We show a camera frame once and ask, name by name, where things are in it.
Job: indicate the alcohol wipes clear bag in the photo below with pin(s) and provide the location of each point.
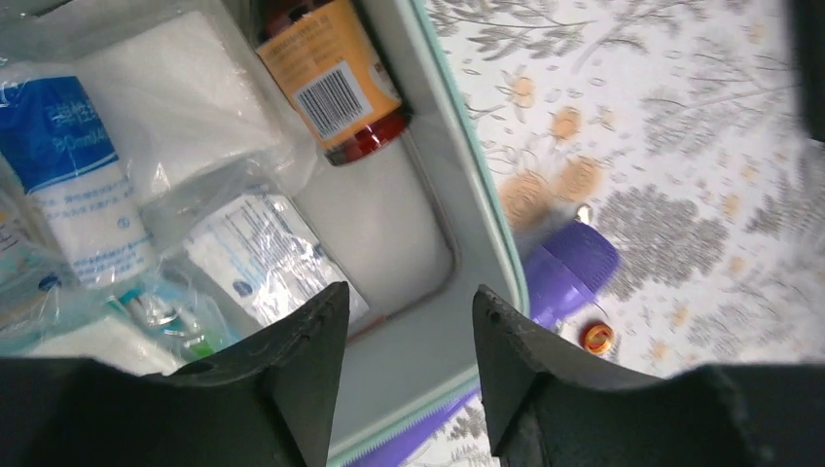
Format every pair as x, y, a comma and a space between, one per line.
259, 250

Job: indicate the teal item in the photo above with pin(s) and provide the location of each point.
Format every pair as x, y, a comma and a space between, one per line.
182, 320

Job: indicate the mint green medicine kit case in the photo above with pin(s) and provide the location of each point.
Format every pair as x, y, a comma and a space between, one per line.
415, 227

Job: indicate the gauze pads clear bag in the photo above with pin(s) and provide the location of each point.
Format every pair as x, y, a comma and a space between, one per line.
187, 96

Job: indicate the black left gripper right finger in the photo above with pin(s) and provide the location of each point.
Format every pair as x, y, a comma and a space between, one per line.
550, 403

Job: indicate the brown bottle orange cap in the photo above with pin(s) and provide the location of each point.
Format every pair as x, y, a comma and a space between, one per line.
323, 60

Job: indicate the purple flashlight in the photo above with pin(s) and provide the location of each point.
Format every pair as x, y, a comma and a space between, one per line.
563, 274

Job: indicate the white bandage roll blue label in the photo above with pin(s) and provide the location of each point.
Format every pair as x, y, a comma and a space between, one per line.
56, 144

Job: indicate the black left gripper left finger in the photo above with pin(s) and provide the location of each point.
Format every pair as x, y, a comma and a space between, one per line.
268, 400

